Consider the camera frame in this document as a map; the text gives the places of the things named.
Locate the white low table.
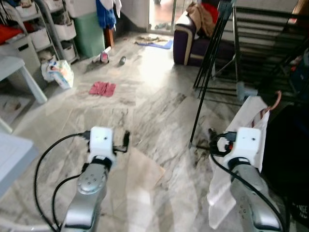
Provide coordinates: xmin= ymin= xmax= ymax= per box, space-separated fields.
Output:
xmin=0 ymin=55 xmax=48 ymax=105

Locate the black metal drying rack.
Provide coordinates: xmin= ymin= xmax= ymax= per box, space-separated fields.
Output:
xmin=190 ymin=0 xmax=309 ymax=146

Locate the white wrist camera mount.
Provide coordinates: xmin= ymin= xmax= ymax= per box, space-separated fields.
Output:
xmin=88 ymin=127 xmax=118 ymax=166
xmin=226 ymin=127 xmax=263 ymax=171

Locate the blue hanging garment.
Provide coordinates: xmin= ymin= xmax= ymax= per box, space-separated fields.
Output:
xmin=95 ymin=0 xmax=118 ymax=31

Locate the white drawer shelf unit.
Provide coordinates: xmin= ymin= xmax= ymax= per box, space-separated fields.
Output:
xmin=0 ymin=0 xmax=79 ymax=82

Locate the blue floor mat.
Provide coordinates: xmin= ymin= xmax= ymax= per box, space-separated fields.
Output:
xmin=136 ymin=39 xmax=173 ymax=50

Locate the brown garment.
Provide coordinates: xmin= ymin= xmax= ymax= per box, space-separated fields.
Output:
xmin=186 ymin=2 xmax=216 ymax=37

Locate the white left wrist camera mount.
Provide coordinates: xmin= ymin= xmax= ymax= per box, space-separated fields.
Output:
xmin=88 ymin=127 xmax=118 ymax=166

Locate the white garment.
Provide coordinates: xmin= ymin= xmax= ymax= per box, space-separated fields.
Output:
xmin=207 ymin=96 xmax=272 ymax=217
xmin=112 ymin=0 xmax=123 ymax=19

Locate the purple sofa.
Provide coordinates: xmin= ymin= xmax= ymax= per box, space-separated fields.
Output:
xmin=172 ymin=12 xmax=237 ymax=67

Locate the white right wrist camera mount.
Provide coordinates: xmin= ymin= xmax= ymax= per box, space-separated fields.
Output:
xmin=226 ymin=127 xmax=263 ymax=171

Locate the beige cloth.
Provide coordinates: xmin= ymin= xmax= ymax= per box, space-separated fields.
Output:
xmin=135 ymin=34 xmax=167 ymax=45

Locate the white printed plastic bag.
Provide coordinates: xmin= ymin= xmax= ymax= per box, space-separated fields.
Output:
xmin=41 ymin=59 xmax=75 ymax=89

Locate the pink floor cloth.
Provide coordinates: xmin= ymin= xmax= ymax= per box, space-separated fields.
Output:
xmin=88 ymin=81 xmax=117 ymax=98

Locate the pink plastic hanger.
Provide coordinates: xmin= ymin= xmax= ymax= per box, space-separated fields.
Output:
xmin=258 ymin=90 xmax=282 ymax=122

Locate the brown wooden post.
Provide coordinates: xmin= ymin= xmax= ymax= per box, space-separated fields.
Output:
xmin=103 ymin=28 xmax=115 ymax=48

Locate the pink and white toy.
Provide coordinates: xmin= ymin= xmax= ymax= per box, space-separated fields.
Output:
xmin=98 ymin=46 xmax=112 ymax=65

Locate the green laundry basket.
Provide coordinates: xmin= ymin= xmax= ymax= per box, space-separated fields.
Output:
xmin=72 ymin=12 xmax=106 ymax=59

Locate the white hanging garment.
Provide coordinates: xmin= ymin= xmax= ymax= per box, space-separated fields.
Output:
xmin=112 ymin=0 xmax=123 ymax=19

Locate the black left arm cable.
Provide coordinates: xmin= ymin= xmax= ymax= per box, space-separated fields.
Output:
xmin=51 ymin=173 xmax=83 ymax=230
xmin=33 ymin=131 xmax=92 ymax=232

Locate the red cloth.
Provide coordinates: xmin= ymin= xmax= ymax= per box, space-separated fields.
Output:
xmin=0 ymin=24 xmax=25 ymax=45

